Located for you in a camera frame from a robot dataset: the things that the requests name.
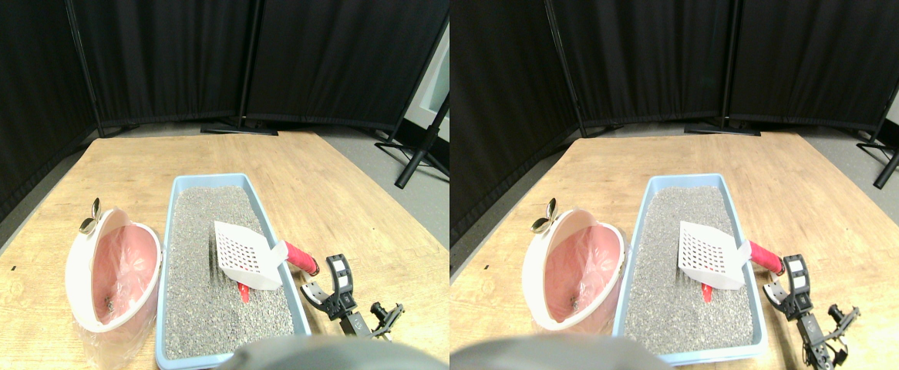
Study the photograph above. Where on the red lump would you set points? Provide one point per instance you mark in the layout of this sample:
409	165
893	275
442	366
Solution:
244	293
707	293

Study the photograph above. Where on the white bin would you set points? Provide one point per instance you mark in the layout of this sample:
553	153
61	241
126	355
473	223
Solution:
538	270
79	270

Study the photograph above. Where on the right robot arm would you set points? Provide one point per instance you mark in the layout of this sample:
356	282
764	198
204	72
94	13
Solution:
353	324
813	335

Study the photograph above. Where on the black bracket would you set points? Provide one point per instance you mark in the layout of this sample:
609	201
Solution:
836	313
378	311

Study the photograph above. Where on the black curtain stand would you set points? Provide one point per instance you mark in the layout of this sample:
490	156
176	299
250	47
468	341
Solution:
84	77
241	128
565	77
723	128

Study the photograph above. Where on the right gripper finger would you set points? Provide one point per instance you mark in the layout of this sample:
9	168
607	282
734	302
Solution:
789	266
778	301
317	301
331	266

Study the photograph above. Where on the blue litter tray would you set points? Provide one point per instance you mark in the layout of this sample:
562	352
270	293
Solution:
665	308
195	308

